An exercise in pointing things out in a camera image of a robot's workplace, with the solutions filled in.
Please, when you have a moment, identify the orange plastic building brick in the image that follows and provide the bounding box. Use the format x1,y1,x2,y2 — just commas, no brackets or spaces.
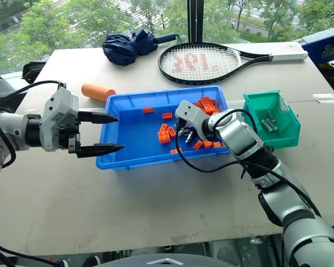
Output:
158,130,170,145

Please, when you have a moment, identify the masking tape strip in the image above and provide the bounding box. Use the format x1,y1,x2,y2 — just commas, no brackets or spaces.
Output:
312,93,334,104

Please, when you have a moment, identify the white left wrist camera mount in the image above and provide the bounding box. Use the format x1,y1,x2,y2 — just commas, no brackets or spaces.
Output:
42,88,79,152

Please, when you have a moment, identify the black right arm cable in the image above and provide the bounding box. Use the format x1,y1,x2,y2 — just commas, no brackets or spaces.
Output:
175,110,322,217

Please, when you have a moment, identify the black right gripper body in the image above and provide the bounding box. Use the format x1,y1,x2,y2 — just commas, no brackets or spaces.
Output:
176,117,203,140

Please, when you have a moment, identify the blue plastic tray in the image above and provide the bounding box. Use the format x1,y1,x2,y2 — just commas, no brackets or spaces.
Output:
96,85,232,171

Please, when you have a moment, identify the green storage bin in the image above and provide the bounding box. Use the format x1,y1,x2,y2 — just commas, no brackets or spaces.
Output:
242,90,301,150

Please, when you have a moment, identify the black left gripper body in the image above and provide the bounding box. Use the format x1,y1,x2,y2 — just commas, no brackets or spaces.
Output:
58,110,83,155

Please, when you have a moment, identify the navy folded umbrella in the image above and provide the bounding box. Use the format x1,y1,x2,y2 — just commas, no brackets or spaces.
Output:
101,28,179,67

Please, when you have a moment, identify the black window frame post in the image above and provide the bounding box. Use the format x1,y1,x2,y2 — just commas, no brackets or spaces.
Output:
186,0,204,44

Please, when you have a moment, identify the orange foam cylinder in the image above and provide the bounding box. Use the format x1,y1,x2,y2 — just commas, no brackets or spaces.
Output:
81,82,117,103

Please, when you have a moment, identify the grey rounded robot torso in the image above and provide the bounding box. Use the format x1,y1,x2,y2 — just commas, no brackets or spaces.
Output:
100,251,257,267

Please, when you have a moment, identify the black white tennis racket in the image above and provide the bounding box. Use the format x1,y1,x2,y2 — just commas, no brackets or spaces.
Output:
158,43,309,86

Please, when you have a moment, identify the blue printed box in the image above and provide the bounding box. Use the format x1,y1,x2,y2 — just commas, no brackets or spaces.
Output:
299,26,334,70

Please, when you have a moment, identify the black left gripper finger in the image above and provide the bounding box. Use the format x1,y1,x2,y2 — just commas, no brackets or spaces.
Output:
77,142,125,159
78,110,119,125

